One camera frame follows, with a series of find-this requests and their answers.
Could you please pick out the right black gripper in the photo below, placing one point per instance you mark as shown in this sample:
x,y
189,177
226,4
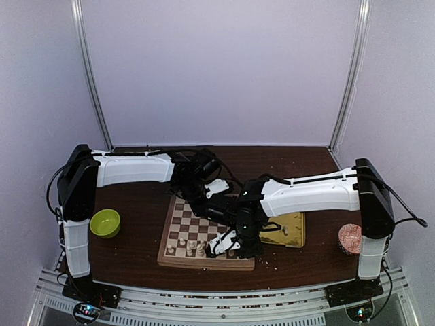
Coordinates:
x,y
255,250

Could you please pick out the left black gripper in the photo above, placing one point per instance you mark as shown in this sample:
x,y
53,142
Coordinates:
x,y
198,210

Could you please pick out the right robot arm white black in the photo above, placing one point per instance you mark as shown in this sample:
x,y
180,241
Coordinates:
x,y
359,188

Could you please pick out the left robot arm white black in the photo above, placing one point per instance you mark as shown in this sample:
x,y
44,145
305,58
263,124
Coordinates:
x,y
86,170

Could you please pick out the right green circuit board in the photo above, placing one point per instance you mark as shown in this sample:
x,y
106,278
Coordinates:
x,y
360,313

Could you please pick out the green circuit board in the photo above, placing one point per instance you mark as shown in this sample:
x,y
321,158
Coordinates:
x,y
86,313
360,313

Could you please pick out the left green circuit board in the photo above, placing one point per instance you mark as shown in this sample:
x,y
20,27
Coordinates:
x,y
86,313

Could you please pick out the wooden chessboard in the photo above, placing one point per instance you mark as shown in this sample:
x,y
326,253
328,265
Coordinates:
x,y
182,223

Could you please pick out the gold metal tray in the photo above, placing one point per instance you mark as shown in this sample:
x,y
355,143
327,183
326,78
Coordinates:
x,y
296,236

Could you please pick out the red patterned bowl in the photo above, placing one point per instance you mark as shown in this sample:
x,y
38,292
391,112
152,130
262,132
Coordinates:
x,y
349,239

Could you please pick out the green bowl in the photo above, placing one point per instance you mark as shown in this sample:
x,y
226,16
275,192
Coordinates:
x,y
105,223

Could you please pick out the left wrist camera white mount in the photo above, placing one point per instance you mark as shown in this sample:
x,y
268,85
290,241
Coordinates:
x,y
218,186

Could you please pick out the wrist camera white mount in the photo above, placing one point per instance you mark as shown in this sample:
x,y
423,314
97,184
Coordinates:
x,y
218,186
222,243

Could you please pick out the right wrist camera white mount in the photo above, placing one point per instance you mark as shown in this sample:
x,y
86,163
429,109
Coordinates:
x,y
222,243

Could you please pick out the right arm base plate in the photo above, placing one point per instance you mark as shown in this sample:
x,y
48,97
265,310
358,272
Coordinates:
x,y
352,291

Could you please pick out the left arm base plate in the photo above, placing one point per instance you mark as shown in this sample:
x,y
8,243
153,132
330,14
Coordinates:
x,y
106,296

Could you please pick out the left aluminium corner post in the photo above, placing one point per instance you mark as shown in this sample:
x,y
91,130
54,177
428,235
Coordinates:
x,y
77,12

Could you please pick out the aluminium corner post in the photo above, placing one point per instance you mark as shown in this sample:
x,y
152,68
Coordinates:
x,y
77,12
347,100

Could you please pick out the right aluminium corner post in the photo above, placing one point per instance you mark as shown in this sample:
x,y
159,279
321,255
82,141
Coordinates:
x,y
347,100

